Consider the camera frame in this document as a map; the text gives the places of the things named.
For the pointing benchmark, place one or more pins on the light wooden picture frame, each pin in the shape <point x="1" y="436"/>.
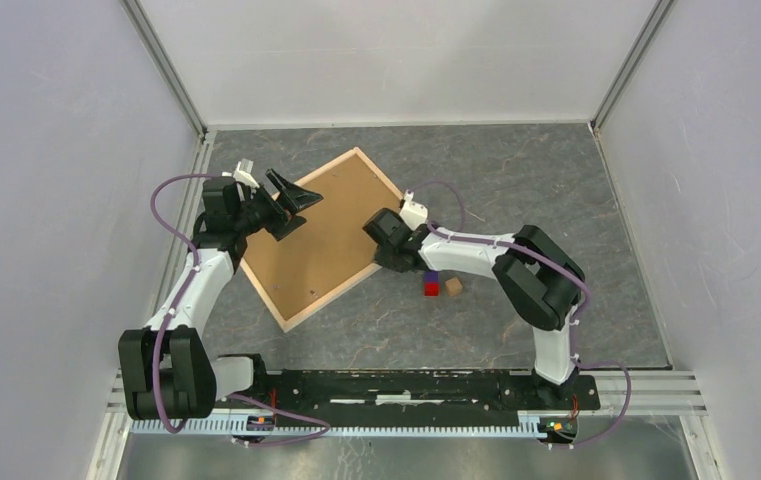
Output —
<point x="327" y="301"/>

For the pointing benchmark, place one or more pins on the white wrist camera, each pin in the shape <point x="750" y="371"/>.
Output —
<point x="243" y="174"/>
<point x="412" y="213"/>

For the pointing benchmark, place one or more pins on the small wooden cube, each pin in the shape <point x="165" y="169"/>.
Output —
<point x="453" y="286"/>

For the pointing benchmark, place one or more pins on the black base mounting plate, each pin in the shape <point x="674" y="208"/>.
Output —
<point x="420" y="396"/>

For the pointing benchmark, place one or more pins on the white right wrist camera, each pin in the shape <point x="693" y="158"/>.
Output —
<point x="412" y="213"/>

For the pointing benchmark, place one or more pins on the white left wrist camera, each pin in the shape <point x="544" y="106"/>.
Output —
<point x="243" y="174"/>

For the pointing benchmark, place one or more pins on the red and purple block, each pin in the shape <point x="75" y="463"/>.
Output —
<point x="431" y="283"/>

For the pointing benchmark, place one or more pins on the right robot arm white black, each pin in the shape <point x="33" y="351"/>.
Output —
<point x="544" y="285"/>

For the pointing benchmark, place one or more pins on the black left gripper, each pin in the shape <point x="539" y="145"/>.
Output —
<point x="283" y="223"/>

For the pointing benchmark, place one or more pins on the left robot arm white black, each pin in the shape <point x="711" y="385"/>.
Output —
<point x="167" y="374"/>

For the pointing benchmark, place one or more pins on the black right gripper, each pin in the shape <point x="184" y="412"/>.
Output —
<point x="382" y="257"/>

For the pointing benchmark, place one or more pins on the brown cardboard backing board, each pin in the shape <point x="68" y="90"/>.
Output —
<point x="327" y="238"/>

